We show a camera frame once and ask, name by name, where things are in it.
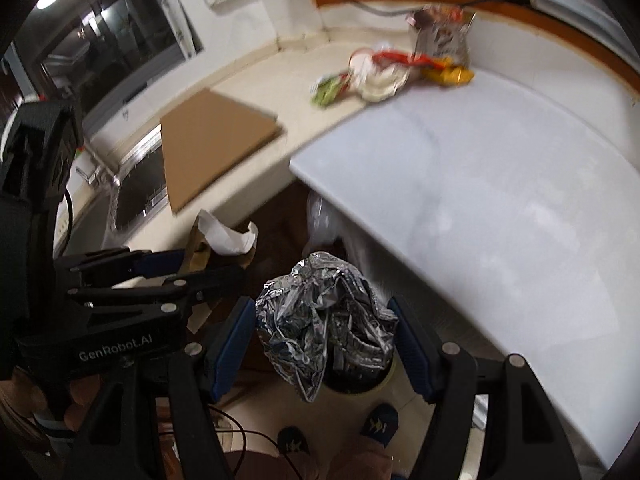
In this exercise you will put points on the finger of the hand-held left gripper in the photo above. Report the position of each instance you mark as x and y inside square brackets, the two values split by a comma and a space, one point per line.
[160, 262]
[210, 282]

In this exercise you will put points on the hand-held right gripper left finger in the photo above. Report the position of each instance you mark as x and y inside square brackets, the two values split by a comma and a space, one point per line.
[232, 350]

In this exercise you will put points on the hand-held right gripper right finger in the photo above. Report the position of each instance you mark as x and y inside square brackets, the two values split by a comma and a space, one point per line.
[410, 350]

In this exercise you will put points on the round dark bin cream rim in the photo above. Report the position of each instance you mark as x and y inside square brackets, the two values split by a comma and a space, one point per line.
[360, 384]

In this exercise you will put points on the silver foil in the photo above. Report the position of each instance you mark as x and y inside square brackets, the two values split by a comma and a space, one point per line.
[310, 310]

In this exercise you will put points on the green wrapper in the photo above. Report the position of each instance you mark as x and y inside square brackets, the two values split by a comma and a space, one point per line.
[327, 91]

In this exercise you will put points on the yellow wrapper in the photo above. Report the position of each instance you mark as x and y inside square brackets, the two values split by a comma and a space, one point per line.
[450, 76]

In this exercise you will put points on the red wrapper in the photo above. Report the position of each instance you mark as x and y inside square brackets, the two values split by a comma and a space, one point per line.
[400, 57]

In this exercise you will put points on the silver foil snack bag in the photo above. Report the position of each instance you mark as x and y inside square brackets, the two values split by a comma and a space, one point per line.
[440, 35]

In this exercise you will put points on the person's left hand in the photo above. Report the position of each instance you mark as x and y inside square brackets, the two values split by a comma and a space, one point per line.
[77, 400]

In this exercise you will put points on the brown and white paper bag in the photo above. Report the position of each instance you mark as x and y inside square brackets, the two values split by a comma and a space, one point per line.
[222, 240]

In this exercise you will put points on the stainless steel sink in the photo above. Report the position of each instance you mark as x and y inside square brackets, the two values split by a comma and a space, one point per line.
[135, 195]

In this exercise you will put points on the blue patterned slipper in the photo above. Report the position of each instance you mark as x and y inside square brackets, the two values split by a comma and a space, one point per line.
[292, 441]
[380, 425]

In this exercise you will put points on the brown wooden cabinet door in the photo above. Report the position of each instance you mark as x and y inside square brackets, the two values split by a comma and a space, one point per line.
[280, 240]

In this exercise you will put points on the metal faucet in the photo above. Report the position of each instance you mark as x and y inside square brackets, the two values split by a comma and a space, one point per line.
[92, 175]

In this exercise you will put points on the person's left leg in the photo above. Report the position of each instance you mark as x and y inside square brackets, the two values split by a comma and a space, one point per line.
[265, 467]

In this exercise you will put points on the person's leg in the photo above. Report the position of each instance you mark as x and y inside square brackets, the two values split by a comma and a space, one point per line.
[360, 465]
[265, 467]

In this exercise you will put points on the person's right leg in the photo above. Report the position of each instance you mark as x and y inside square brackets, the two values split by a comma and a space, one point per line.
[360, 465]

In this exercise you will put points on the brown cardboard sheet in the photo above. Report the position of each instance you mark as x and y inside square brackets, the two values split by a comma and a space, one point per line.
[210, 145]

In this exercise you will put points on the dark glass window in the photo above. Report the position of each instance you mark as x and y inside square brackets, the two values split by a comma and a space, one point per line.
[110, 25]

